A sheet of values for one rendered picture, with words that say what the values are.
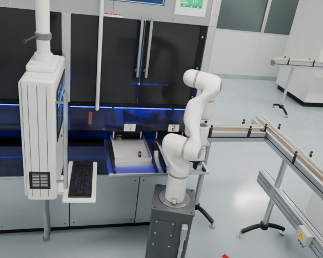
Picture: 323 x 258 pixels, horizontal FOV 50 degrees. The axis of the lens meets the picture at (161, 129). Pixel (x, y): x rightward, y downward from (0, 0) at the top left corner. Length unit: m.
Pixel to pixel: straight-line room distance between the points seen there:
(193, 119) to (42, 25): 0.94
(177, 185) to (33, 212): 1.36
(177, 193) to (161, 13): 1.16
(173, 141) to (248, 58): 6.20
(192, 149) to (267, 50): 6.41
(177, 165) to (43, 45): 0.99
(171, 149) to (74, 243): 1.44
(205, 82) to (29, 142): 1.01
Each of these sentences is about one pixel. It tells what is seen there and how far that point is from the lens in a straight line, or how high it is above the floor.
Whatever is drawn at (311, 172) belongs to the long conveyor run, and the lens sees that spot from 2.71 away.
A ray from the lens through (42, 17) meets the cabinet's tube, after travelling 1.97.
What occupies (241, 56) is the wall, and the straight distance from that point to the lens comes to 7.90.
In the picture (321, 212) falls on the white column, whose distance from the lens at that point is 3.62.
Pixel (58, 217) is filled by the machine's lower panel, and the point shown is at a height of 0.19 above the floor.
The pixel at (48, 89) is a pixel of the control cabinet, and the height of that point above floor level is 1.51.
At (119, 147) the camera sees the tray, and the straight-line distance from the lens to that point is 2.57.
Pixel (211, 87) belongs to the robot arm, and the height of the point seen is 1.58.
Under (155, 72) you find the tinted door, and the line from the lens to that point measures 2.45.
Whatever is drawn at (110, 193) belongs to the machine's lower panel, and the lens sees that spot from 2.87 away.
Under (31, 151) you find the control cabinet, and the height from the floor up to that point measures 1.14.
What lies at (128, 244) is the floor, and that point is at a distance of 3.05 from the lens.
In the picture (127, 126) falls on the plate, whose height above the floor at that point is 1.03.
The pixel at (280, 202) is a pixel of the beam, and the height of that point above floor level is 0.50.
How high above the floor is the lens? 2.15
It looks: 26 degrees down
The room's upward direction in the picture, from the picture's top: 8 degrees clockwise
